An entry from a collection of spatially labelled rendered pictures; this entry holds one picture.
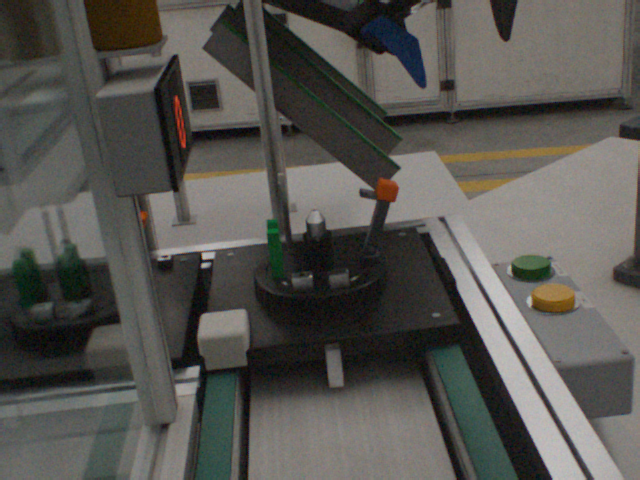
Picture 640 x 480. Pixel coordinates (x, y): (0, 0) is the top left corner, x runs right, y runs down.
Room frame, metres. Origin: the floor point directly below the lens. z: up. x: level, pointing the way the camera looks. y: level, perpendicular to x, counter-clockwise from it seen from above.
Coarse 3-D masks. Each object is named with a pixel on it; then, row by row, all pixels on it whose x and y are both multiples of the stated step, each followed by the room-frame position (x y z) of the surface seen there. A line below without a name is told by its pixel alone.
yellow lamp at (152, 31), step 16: (96, 0) 0.55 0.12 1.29; (112, 0) 0.55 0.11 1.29; (128, 0) 0.55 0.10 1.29; (144, 0) 0.56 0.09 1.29; (96, 16) 0.55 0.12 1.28; (112, 16) 0.55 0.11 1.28; (128, 16) 0.55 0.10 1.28; (144, 16) 0.56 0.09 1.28; (96, 32) 0.55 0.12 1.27; (112, 32) 0.55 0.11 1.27; (128, 32) 0.55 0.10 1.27; (144, 32) 0.55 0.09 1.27; (160, 32) 0.57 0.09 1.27; (96, 48) 0.55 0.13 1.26; (112, 48) 0.55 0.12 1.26
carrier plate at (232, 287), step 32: (224, 256) 0.86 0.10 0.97; (256, 256) 0.85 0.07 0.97; (416, 256) 0.80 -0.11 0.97; (224, 288) 0.78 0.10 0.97; (416, 288) 0.73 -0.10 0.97; (256, 320) 0.70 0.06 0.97; (288, 320) 0.69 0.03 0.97; (320, 320) 0.68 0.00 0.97; (352, 320) 0.68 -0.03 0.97; (384, 320) 0.67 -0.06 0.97; (416, 320) 0.66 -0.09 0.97; (448, 320) 0.65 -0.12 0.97; (256, 352) 0.64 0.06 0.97; (288, 352) 0.64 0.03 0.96; (320, 352) 0.64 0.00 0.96; (352, 352) 0.64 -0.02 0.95
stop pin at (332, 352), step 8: (328, 344) 0.64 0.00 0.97; (336, 344) 0.64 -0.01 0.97; (328, 352) 0.63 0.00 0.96; (336, 352) 0.63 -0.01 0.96; (328, 360) 0.63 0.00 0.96; (336, 360) 0.63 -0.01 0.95; (328, 368) 0.63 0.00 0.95; (336, 368) 0.63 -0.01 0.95; (328, 376) 0.63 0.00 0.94; (336, 376) 0.63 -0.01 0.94; (336, 384) 0.63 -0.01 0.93
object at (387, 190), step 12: (384, 180) 0.77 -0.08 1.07; (360, 192) 0.76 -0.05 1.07; (372, 192) 0.76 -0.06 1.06; (384, 192) 0.76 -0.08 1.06; (396, 192) 0.76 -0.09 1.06; (384, 204) 0.76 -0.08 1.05; (372, 216) 0.77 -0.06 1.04; (384, 216) 0.76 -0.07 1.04; (372, 228) 0.76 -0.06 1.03; (372, 240) 0.76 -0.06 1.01; (372, 252) 0.76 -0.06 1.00
